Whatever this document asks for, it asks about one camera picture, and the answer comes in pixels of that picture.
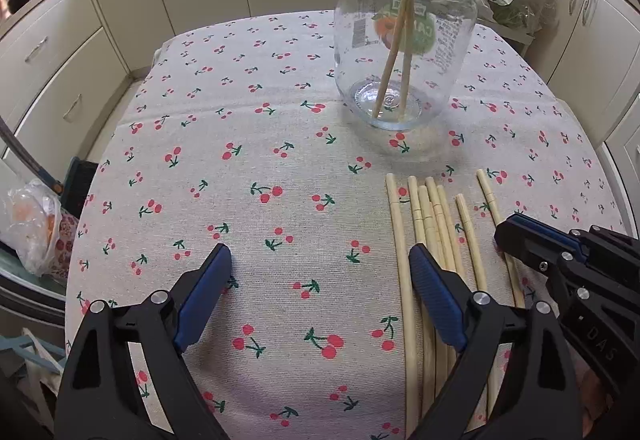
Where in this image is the wooden chopstick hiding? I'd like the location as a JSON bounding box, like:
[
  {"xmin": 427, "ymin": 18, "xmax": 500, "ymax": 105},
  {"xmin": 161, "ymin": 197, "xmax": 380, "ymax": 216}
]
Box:
[
  {"xmin": 374, "ymin": 0, "xmax": 425, "ymax": 118},
  {"xmin": 476, "ymin": 168, "xmax": 528, "ymax": 311},
  {"xmin": 399, "ymin": 0, "xmax": 415, "ymax": 118}
]

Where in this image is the cream base cabinet beside shelf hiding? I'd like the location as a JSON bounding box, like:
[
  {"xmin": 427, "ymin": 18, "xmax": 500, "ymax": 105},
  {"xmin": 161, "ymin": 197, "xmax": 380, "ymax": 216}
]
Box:
[{"xmin": 542, "ymin": 0, "xmax": 640, "ymax": 141}]

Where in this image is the person's right hand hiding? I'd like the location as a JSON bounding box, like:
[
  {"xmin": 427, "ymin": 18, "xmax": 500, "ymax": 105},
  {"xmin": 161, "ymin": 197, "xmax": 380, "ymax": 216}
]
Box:
[{"xmin": 577, "ymin": 360, "xmax": 618, "ymax": 423}]

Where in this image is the bag of green vegetables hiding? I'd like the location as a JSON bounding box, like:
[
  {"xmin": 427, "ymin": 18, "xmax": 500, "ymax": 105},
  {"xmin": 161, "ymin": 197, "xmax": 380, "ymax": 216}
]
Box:
[{"xmin": 487, "ymin": 0, "xmax": 548, "ymax": 38}]

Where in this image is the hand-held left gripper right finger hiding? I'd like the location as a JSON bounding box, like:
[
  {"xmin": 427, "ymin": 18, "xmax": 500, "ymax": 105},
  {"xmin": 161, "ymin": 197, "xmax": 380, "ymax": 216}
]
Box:
[{"xmin": 408, "ymin": 244, "xmax": 583, "ymax": 440}]

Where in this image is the bunch of chopsticks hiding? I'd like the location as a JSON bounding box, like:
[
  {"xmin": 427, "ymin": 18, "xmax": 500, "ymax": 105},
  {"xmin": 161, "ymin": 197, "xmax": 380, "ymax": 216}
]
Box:
[{"xmin": 384, "ymin": 173, "xmax": 501, "ymax": 440}]

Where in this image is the blue dustpan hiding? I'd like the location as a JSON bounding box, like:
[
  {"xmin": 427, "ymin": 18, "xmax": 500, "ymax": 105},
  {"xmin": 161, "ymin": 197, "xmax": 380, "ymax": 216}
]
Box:
[{"xmin": 59, "ymin": 157, "xmax": 98, "ymax": 221}]

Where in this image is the clear plastic bag with oranges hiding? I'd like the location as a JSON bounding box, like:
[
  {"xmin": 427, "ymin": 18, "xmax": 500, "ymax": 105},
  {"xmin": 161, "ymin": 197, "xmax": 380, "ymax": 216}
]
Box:
[{"xmin": 0, "ymin": 179, "xmax": 66, "ymax": 277}]

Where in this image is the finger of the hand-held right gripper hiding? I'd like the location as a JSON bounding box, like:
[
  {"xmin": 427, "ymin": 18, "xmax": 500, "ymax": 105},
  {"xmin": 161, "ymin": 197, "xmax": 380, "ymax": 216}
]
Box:
[
  {"xmin": 494, "ymin": 214, "xmax": 588, "ymax": 273},
  {"xmin": 570, "ymin": 226, "xmax": 640, "ymax": 265}
]

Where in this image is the pink floral cup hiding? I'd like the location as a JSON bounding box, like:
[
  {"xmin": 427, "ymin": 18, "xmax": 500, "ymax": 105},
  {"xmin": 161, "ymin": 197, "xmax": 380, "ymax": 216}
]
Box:
[{"xmin": 50, "ymin": 212, "xmax": 81, "ymax": 281}]

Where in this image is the cream drawer cabinet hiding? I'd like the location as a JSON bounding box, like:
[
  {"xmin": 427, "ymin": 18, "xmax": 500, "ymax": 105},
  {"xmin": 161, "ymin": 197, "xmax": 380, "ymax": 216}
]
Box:
[{"xmin": 0, "ymin": 0, "xmax": 133, "ymax": 181}]

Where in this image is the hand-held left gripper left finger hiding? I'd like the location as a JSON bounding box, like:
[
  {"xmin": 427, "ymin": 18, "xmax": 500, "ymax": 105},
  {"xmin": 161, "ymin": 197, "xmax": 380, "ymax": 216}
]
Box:
[{"xmin": 55, "ymin": 244, "xmax": 236, "ymax": 440}]

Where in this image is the clear glass jar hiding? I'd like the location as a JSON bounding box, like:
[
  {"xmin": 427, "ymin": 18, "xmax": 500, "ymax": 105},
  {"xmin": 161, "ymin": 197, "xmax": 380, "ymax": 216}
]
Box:
[{"xmin": 332, "ymin": 0, "xmax": 481, "ymax": 131}]

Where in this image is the cherry print tablecloth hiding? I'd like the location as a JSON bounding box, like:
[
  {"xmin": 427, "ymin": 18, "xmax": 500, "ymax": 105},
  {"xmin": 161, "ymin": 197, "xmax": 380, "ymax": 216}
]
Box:
[{"xmin": 65, "ymin": 10, "xmax": 631, "ymax": 440}]

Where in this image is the metal mop pole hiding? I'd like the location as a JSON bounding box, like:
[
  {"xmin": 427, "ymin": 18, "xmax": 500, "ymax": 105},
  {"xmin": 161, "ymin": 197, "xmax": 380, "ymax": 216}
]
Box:
[{"xmin": 0, "ymin": 116, "xmax": 63, "ymax": 195}]

